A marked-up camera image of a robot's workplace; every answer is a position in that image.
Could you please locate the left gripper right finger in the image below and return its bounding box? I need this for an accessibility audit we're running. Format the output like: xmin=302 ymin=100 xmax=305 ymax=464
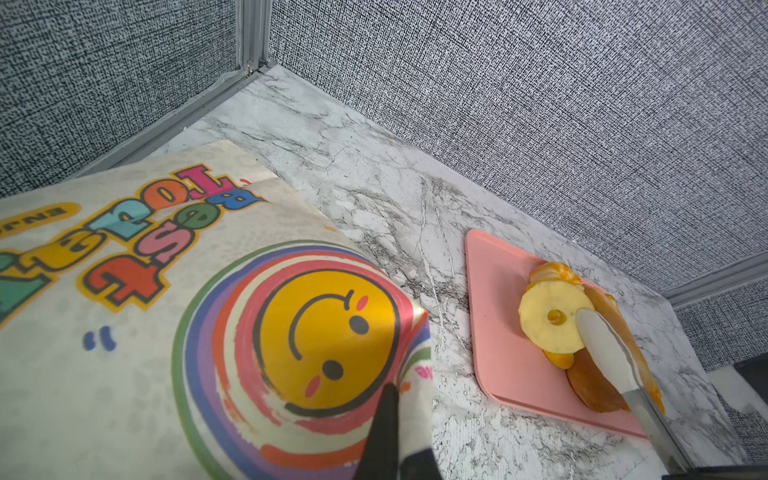
xmin=400 ymin=448 xmax=443 ymax=480

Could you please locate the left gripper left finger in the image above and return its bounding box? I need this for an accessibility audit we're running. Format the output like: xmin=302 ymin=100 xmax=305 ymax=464
xmin=353 ymin=383 xmax=399 ymax=480

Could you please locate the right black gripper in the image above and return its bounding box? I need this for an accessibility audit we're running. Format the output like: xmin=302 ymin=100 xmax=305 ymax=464
xmin=576 ymin=309 xmax=768 ymax=480

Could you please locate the long golden fake baguette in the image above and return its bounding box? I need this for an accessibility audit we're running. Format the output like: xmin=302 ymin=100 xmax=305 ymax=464
xmin=566 ymin=284 xmax=666 ymax=415

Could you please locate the small yellow striped fake bread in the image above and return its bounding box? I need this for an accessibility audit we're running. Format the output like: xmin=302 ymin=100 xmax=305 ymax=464
xmin=518 ymin=262 xmax=594 ymax=370

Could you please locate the white printed paper bag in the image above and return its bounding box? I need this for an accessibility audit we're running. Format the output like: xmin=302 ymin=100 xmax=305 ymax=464
xmin=1 ymin=141 xmax=433 ymax=479

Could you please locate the pink plastic tray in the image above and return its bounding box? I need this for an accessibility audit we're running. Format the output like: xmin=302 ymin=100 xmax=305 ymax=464
xmin=465 ymin=229 xmax=646 ymax=439

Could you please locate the aluminium cage frame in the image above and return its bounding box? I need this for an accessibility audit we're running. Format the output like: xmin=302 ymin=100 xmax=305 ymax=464
xmin=59 ymin=0 xmax=768 ymax=307

